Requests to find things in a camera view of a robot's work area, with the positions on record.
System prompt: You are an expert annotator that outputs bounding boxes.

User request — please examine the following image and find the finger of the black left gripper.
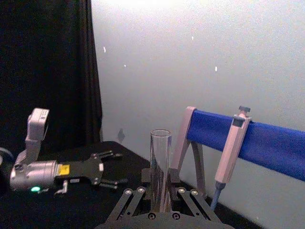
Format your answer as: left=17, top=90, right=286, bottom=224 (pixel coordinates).
left=98, top=178, right=129, bottom=190
left=94, top=150, right=123, bottom=163

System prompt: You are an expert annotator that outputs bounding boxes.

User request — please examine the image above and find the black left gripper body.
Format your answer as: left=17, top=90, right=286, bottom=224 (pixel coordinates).
left=55, top=154, right=104, bottom=187

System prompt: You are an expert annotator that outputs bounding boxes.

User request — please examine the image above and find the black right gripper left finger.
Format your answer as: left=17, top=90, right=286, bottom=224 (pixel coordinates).
left=108, top=168, right=153, bottom=221

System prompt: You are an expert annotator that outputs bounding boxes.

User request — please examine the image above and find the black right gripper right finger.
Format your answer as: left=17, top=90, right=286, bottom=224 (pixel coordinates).
left=168, top=168, right=221, bottom=221

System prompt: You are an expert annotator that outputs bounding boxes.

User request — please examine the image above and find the clear plastic tube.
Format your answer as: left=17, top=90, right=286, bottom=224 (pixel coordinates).
left=150, top=129, right=173, bottom=213

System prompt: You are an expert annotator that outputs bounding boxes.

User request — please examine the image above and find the black table cloth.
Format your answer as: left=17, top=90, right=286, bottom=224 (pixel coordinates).
left=0, top=140, right=260, bottom=229

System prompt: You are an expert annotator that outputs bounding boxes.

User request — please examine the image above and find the grey pipette with blue tip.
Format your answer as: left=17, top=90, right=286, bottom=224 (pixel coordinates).
left=210, top=105, right=253, bottom=212

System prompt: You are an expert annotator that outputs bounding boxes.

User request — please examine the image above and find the grey stand with blue bar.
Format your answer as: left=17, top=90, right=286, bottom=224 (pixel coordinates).
left=169, top=106, right=305, bottom=199

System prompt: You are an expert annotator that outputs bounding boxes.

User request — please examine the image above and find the black curtain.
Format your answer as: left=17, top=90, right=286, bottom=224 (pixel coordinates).
left=0, top=0, right=103, bottom=153

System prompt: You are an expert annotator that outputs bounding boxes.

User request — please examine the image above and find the thin cable with silver plug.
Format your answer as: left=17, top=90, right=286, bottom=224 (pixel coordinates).
left=39, top=180, right=69, bottom=197

